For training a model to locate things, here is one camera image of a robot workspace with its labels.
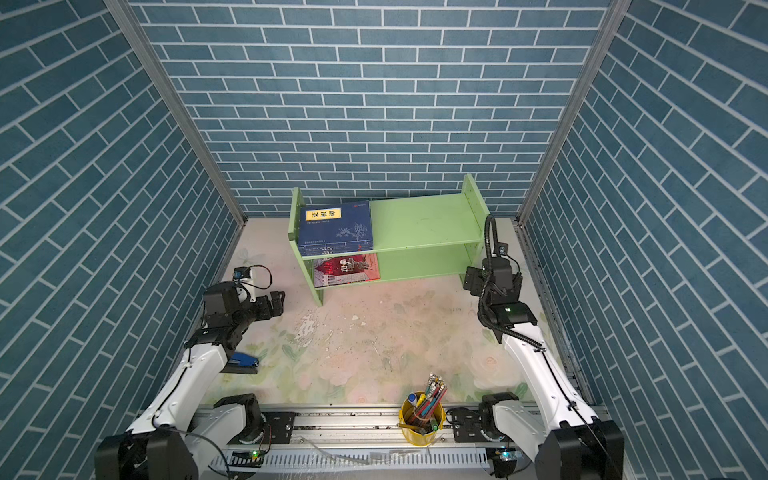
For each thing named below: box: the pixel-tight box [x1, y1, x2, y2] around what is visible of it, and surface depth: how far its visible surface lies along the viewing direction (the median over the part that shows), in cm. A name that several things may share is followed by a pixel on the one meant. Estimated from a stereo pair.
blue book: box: [298, 200, 373, 257], surface depth 77 cm
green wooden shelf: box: [288, 173, 489, 307], surface depth 88 cm
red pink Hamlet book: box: [313, 253, 380, 287], surface depth 91 cm
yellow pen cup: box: [398, 392, 446, 447], surface depth 69 cm
